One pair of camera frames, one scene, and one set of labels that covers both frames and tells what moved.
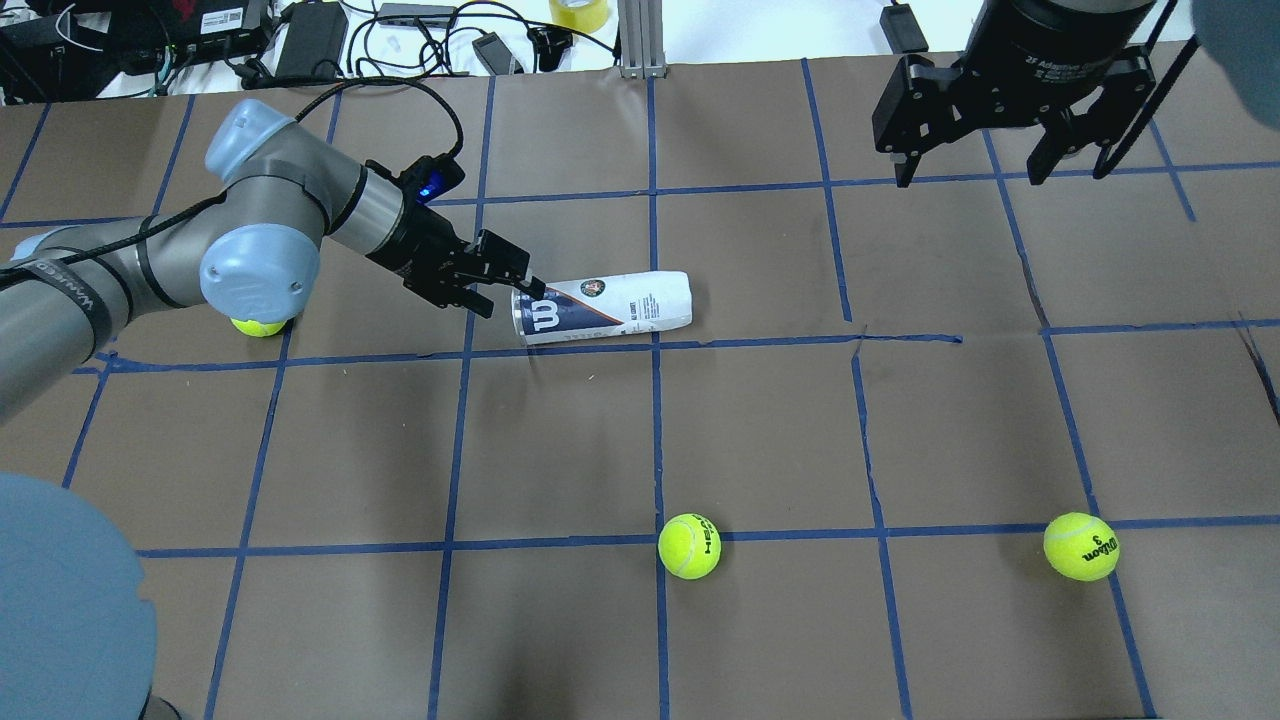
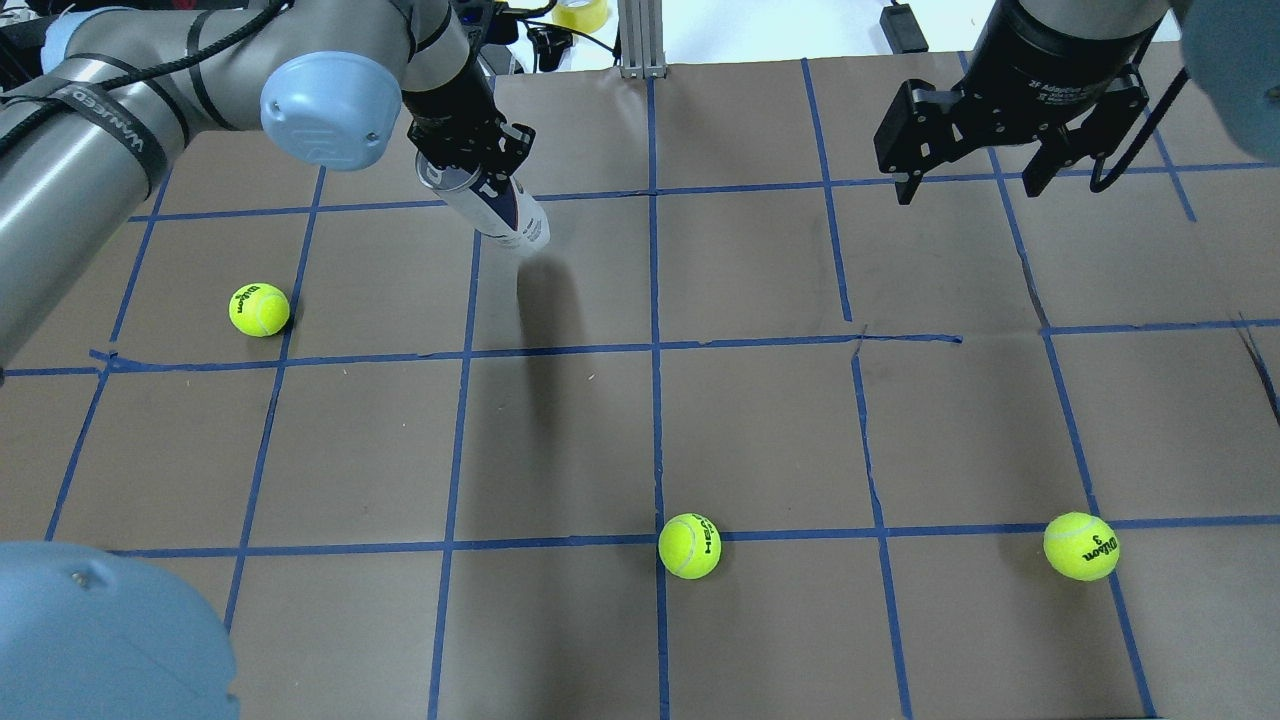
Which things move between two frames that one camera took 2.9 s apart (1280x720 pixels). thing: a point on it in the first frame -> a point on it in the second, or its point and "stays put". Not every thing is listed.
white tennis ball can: x=604 y=307 -> x=500 y=210
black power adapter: x=902 y=29 stays put
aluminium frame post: x=640 y=30 stays put
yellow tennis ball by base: x=1082 y=546 stays put
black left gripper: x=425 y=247 -> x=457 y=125
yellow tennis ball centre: x=689 y=545 stays put
